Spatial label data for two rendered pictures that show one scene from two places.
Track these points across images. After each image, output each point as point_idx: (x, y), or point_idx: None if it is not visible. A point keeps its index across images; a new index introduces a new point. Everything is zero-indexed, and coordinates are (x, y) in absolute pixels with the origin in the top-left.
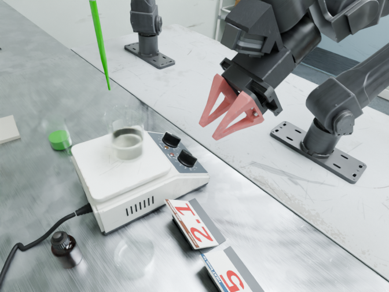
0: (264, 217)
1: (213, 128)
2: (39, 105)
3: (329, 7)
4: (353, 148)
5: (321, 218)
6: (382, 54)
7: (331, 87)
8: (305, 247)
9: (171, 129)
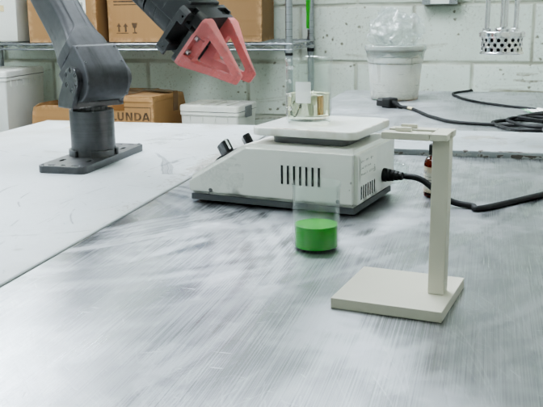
0: None
1: (110, 193)
2: (243, 308)
3: None
4: (65, 152)
5: (215, 153)
6: (69, 6)
7: (93, 52)
8: None
9: (151, 208)
